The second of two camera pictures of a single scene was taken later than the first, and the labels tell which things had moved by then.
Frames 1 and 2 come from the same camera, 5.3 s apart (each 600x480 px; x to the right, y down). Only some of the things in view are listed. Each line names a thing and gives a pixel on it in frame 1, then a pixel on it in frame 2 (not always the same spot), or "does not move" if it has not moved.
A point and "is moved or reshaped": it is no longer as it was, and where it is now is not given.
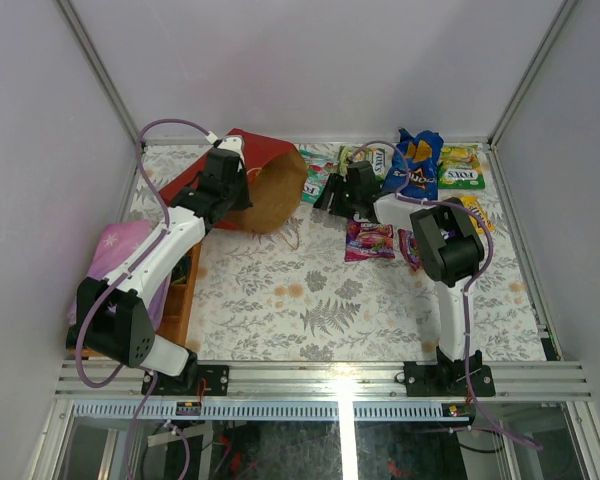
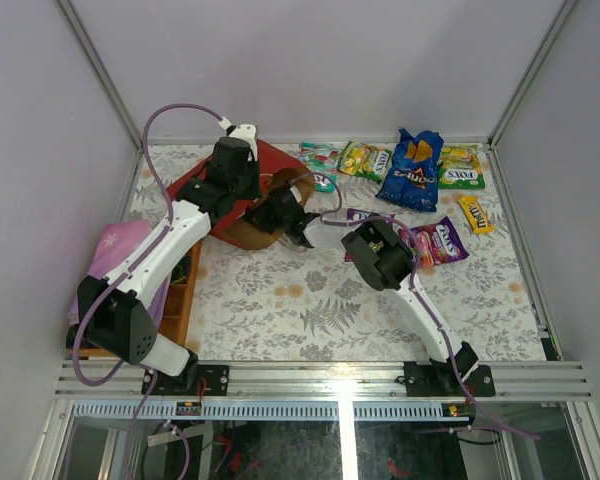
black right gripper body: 355,197 to 267,220
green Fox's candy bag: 374,154 does not move
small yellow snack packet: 472,203 does not move
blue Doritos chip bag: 423,152 does not move
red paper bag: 276,177 is moved or reshaped
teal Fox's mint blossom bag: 320,164 is moved or reshaped
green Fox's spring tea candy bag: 461,167 does not move
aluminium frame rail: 92,380 does not move
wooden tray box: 177,305 does not move
